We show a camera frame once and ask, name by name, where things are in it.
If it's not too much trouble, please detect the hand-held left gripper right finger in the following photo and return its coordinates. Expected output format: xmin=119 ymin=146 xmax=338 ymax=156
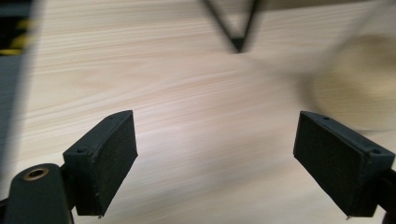
xmin=292 ymin=110 xmax=396 ymax=218

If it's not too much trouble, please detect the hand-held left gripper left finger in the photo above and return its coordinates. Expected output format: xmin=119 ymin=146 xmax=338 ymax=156
xmin=62 ymin=109 xmax=139 ymax=217

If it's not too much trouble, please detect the glass jar with beige powder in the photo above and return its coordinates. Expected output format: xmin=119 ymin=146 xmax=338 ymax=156
xmin=297 ymin=33 xmax=396 ymax=133

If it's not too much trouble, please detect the black metal shelf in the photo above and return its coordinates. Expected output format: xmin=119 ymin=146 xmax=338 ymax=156
xmin=201 ymin=0 xmax=261 ymax=54

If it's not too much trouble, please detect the black stand with striped base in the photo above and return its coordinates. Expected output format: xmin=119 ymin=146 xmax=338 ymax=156
xmin=0 ymin=0 xmax=34 ymax=57

